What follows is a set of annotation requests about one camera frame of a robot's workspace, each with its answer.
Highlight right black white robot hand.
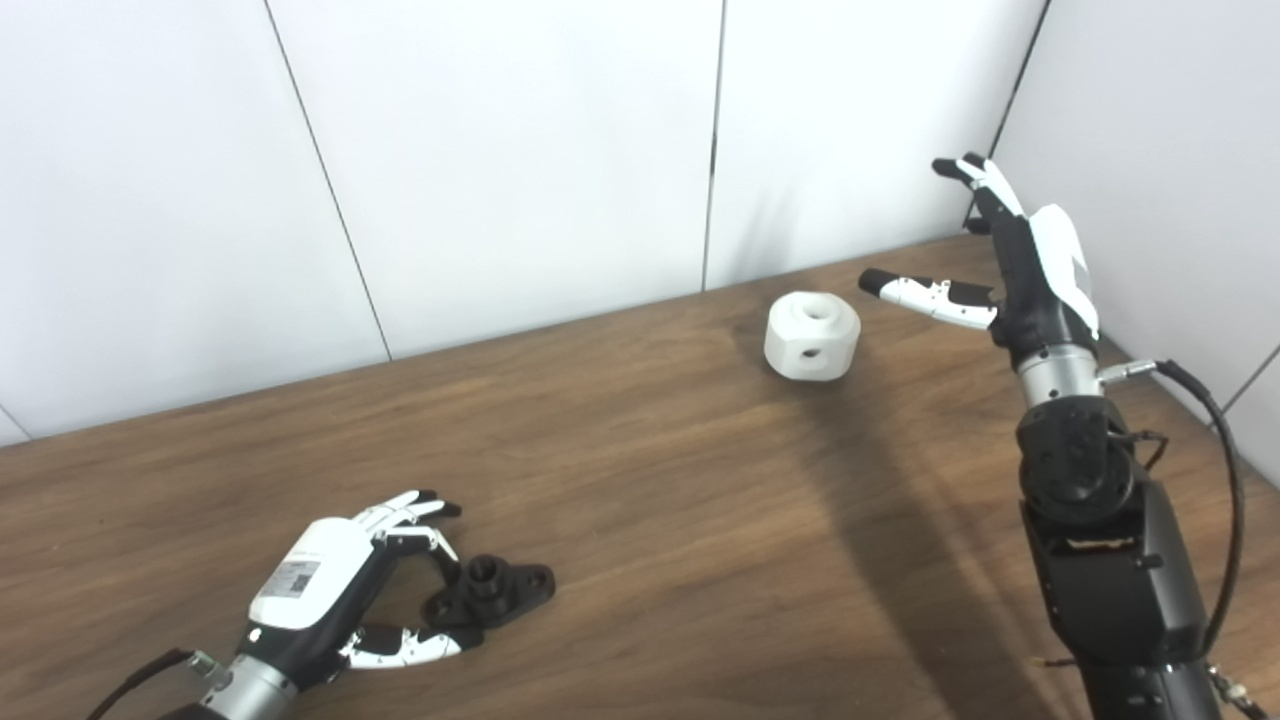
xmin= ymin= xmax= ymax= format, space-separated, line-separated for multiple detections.
xmin=858 ymin=152 xmax=1101 ymax=367

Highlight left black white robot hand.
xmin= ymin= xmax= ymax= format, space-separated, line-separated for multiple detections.
xmin=238 ymin=489 xmax=485 ymax=693

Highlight black plastic holder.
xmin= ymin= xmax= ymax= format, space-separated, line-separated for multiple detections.
xmin=422 ymin=556 xmax=556 ymax=630

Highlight round white plastic piece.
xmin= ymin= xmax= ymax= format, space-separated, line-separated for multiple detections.
xmin=764 ymin=291 xmax=862 ymax=383

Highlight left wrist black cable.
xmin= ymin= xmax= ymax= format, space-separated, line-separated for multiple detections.
xmin=85 ymin=648 xmax=231 ymax=720

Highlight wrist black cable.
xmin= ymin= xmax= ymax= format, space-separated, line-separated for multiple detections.
xmin=1097 ymin=358 xmax=1280 ymax=720
xmin=85 ymin=648 xmax=231 ymax=720

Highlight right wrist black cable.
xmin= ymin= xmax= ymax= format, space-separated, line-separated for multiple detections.
xmin=1097 ymin=358 xmax=1280 ymax=720

